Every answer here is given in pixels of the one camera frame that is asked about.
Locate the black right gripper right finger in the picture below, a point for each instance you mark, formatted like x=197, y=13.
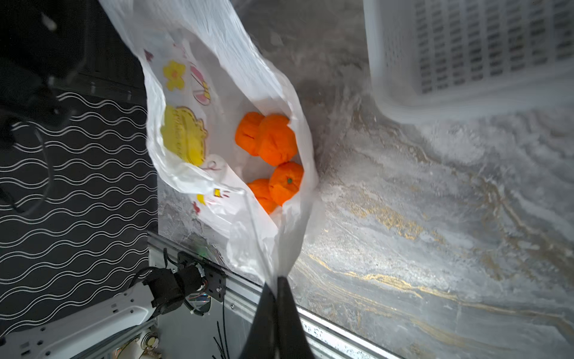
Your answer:
x=291, y=338

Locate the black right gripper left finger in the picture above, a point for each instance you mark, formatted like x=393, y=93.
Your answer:
x=262, y=339

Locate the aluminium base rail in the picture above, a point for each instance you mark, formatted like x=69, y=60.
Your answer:
x=241, y=296

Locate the white printed plastic bag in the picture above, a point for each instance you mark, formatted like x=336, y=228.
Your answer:
x=202, y=74

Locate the orange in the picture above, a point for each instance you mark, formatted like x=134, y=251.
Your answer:
x=285, y=182
x=247, y=132
x=261, y=191
x=276, y=141

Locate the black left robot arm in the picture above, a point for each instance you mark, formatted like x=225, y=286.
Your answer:
x=78, y=188

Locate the white perforated plastic basket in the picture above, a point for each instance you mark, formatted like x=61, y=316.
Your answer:
x=460, y=60

